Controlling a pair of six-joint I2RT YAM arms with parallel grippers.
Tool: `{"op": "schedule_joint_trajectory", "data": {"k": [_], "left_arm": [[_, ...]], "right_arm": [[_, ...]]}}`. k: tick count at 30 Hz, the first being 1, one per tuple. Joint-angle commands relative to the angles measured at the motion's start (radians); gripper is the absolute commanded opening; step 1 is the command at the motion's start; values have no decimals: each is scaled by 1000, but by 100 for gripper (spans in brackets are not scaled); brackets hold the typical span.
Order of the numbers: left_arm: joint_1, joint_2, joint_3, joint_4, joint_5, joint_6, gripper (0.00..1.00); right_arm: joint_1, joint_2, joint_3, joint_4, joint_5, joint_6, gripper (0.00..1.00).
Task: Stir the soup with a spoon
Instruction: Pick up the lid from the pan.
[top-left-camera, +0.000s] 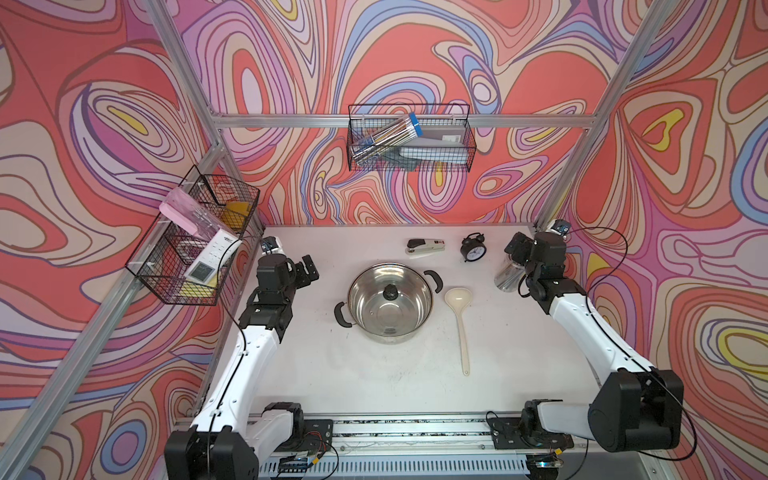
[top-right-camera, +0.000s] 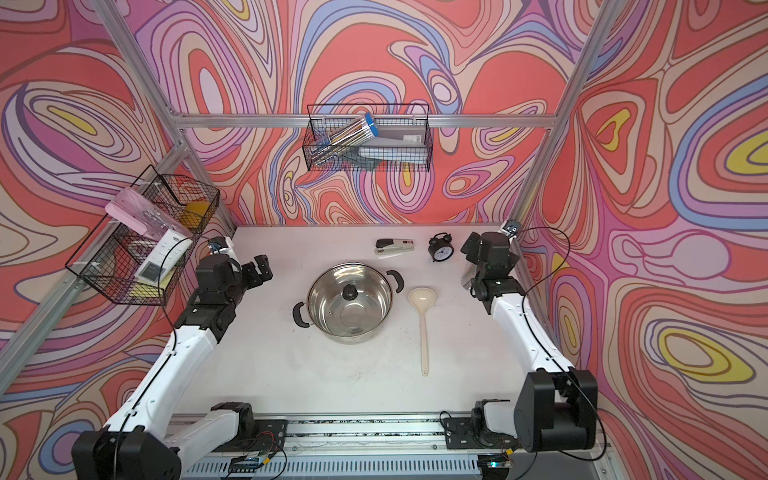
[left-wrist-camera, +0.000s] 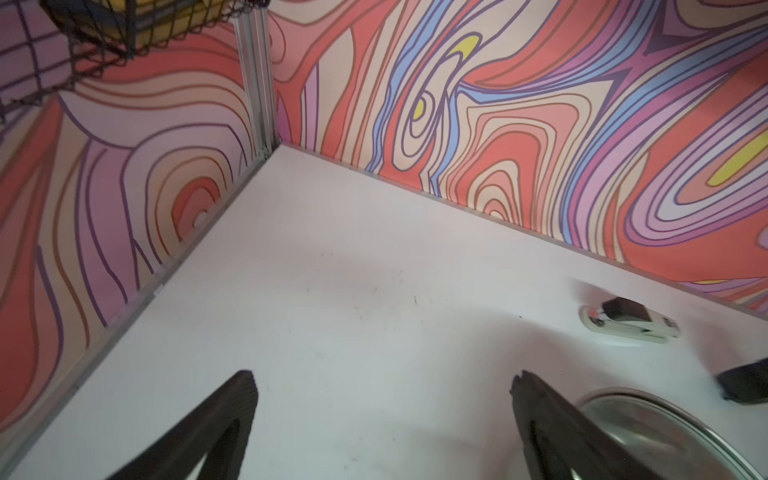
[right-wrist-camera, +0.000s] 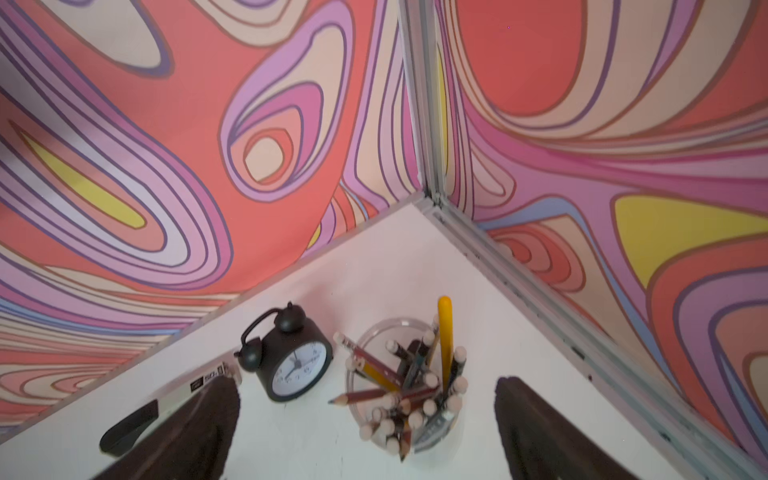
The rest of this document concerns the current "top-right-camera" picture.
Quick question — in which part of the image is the black wire basket back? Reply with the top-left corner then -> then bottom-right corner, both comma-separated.
302,102 -> 433,172

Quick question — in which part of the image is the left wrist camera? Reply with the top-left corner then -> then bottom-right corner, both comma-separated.
207,236 -> 235,258

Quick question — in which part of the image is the black wire basket left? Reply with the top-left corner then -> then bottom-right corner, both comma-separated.
65,166 -> 220,306

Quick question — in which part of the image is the white box in basket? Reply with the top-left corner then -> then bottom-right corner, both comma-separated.
358,125 -> 429,164

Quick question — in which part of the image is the white calculator device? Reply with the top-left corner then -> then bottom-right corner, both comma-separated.
134,229 -> 192,286

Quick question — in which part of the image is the stainless steel pot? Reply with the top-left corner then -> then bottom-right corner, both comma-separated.
292,262 -> 406,345

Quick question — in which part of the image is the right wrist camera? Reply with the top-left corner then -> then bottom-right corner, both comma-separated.
499,219 -> 522,238

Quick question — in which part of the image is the pink case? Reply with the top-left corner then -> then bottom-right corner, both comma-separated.
105,187 -> 173,240

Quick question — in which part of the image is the black wire basket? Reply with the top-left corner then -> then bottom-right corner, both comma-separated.
302,102 -> 433,172
65,166 -> 220,306

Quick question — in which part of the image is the yellow object in basket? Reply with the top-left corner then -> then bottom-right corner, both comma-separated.
179,201 -> 210,231

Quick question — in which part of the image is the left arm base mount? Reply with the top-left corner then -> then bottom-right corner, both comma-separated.
210,402 -> 288,453

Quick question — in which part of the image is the glass pot lid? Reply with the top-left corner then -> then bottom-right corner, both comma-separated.
307,265 -> 394,337

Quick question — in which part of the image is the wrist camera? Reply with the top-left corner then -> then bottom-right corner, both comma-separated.
207,236 -> 235,258
499,219 -> 522,238

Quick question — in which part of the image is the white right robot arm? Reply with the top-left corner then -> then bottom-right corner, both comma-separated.
461,232 -> 599,455

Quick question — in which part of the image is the pack of pencils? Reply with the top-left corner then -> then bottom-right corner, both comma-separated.
309,113 -> 379,166

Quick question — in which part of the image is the grey black stapler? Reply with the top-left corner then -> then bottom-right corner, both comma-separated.
374,238 -> 415,259

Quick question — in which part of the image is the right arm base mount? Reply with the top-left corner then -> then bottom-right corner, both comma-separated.
438,399 -> 521,451

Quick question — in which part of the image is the black alarm clock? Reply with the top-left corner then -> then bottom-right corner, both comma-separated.
428,232 -> 454,262

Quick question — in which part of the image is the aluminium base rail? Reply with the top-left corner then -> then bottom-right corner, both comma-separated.
182,412 -> 627,479

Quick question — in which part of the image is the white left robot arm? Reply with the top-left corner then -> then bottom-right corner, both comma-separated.
71,251 -> 273,479

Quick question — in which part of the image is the beige plastic ladle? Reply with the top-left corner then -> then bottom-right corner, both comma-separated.
408,287 -> 437,376

